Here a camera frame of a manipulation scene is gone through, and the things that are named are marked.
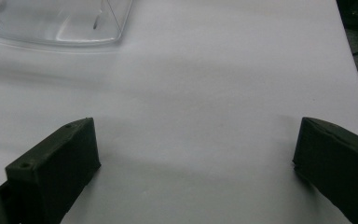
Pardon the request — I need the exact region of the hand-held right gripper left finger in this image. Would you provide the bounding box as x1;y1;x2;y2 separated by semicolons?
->
0;117;102;224

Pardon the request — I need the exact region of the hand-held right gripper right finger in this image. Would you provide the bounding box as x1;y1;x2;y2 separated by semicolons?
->
292;117;358;224

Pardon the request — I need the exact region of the clear plastic container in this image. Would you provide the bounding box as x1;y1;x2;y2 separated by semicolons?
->
0;0;134;54

